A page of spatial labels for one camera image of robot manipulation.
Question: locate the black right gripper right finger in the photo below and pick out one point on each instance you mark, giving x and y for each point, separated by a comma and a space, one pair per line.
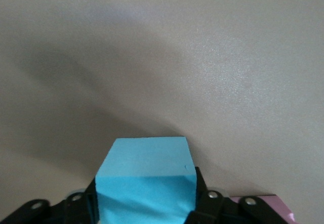
212, 208

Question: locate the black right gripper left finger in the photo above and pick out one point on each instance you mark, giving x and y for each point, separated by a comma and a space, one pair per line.
63, 211

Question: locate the pink foam cube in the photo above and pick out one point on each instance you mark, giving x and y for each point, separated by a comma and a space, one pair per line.
277, 205

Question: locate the blue foam cube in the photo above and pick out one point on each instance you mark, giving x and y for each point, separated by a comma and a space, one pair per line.
144, 178

